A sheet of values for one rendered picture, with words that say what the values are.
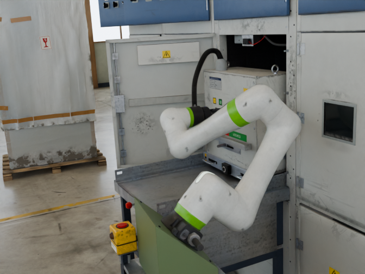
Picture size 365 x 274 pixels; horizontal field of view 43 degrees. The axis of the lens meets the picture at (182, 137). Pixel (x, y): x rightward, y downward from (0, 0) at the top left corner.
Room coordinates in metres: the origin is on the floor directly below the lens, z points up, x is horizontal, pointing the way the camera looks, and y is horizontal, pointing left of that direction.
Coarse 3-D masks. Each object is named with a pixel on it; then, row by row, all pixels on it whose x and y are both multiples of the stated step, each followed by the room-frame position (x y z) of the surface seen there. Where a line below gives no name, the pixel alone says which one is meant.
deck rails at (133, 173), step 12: (192, 156) 2.51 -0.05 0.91; (132, 168) 2.35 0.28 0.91; (144, 168) 2.38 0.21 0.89; (156, 168) 2.41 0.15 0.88; (168, 168) 2.44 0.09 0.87; (180, 168) 2.48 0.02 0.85; (192, 168) 2.47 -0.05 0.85; (120, 180) 2.32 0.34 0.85; (132, 180) 2.31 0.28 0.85; (276, 180) 2.08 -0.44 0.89; (156, 204) 1.81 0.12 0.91; (168, 204) 1.83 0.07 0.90
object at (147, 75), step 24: (120, 48) 2.61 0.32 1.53; (144, 48) 2.60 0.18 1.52; (168, 48) 2.62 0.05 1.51; (192, 48) 2.64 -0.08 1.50; (120, 72) 2.61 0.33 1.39; (144, 72) 2.62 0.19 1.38; (168, 72) 2.64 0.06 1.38; (192, 72) 2.66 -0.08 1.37; (120, 96) 2.58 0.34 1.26; (144, 96) 2.62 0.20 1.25; (168, 96) 2.63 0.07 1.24; (120, 120) 2.58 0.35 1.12; (144, 120) 2.62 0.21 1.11; (120, 144) 2.60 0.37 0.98; (144, 144) 2.62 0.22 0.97; (120, 168) 2.57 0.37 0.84
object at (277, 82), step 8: (224, 72) 2.32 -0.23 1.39; (232, 72) 2.32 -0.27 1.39; (240, 72) 2.30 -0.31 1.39; (248, 72) 2.28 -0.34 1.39; (256, 72) 2.26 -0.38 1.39; (264, 72) 2.24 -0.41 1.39; (280, 72) 2.20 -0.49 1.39; (256, 80) 2.08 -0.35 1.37; (264, 80) 2.10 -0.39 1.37; (272, 80) 2.12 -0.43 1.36; (280, 80) 2.14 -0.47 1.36; (272, 88) 2.12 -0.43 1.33; (280, 88) 2.14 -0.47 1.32; (280, 96) 2.14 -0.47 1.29; (256, 120) 2.08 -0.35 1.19; (256, 128) 2.08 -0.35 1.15; (264, 128) 2.10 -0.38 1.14; (280, 168) 2.14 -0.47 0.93
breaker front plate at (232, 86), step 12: (204, 72) 2.51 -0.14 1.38; (216, 72) 2.39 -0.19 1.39; (204, 84) 2.51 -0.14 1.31; (228, 84) 2.29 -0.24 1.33; (240, 84) 2.19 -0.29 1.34; (252, 84) 2.10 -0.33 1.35; (216, 96) 2.40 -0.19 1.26; (228, 96) 2.29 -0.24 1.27; (240, 132) 2.20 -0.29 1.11; (252, 132) 2.11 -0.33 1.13; (216, 144) 2.42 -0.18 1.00; (252, 144) 2.11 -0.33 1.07; (216, 156) 2.42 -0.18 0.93; (228, 156) 2.31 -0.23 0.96; (240, 156) 2.21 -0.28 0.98; (252, 156) 2.11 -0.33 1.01
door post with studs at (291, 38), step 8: (288, 40) 2.09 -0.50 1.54; (288, 48) 2.09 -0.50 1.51; (288, 56) 2.09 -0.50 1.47; (288, 64) 2.09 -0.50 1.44; (288, 72) 2.09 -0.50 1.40; (288, 80) 2.09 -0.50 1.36; (288, 88) 2.09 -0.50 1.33; (288, 96) 2.09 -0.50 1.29; (288, 104) 2.09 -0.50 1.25; (288, 152) 2.09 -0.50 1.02; (288, 160) 2.09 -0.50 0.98; (288, 168) 2.09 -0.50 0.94; (288, 176) 2.09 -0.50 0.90; (288, 184) 2.09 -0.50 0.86
